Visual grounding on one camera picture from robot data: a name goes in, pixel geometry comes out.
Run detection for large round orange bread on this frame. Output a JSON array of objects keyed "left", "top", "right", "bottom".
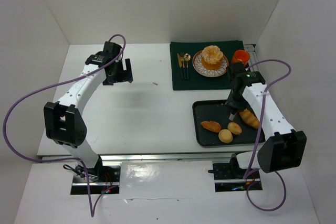
[{"left": 201, "top": 45, "right": 224, "bottom": 70}]

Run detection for metal tongs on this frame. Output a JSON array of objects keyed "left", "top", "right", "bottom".
[{"left": 229, "top": 109, "right": 237, "bottom": 121}]

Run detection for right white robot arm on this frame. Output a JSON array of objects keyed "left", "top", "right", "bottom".
[{"left": 226, "top": 63, "right": 307, "bottom": 178}]

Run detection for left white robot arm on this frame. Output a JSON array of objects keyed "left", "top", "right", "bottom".
[{"left": 44, "top": 41, "right": 133, "bottom": 181}]

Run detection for long striped baguette bread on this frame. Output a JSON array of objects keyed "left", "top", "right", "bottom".
[{"left": 239, "top": 109, "right": 259, "bottom": 129}]

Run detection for brown croissant bread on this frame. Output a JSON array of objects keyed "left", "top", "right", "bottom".
[{"left": 201, "top": 121, "right": 222, "bottom": 133}]

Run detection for orange mug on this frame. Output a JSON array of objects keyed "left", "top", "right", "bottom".
[{"left": 231, "top": 50, "right": 250, "bottom": 67}]

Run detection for dark green cloth mat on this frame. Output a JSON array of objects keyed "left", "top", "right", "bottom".
[{"left": 170, "top": 40, "right": 244, "bottom": 91}]

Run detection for patterned ceramic plate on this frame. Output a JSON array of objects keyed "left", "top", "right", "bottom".
[{"left": 192, "top": 51, "right": 229, "bottom": 78}]

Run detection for small oval yellow bun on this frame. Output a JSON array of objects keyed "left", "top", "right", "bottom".
[{"left": 227, "top": 122, "right": 242, "bottom": 135}]

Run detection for round flat yellow bun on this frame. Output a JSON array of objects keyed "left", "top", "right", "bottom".
[{"left": 218, "top": 129, "right": 233, "bottom": 143}]

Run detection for aluminium rail frame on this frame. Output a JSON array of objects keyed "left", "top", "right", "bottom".
[{"left": 40, "top": 43, "right": 263, "bottom": 162}]

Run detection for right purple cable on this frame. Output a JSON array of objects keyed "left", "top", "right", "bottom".
[{"left": 243, "top": 59, "right": 292, "bottom": 211}]

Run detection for gold knife black handle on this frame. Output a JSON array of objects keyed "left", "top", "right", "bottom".
[{"left": 177, "top": 53, "right": 182, "bottom": 68}]

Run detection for gold fork black handle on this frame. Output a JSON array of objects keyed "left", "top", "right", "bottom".
[{"left": 180, "top": 53, "right": 185, "bottom": 79}]

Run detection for gold spoon black handle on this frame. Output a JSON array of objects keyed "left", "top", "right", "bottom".
[{"left": 183, "top": 54, "right": 191, "bottom": 80}]

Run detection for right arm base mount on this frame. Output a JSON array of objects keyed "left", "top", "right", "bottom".
[{"left": 208, "top": 157, "right": 263, "bottom": 193}]

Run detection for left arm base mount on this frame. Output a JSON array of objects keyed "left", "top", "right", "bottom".
[{"left": 63, "top": 164, "right": 121, "bottom": 195}]

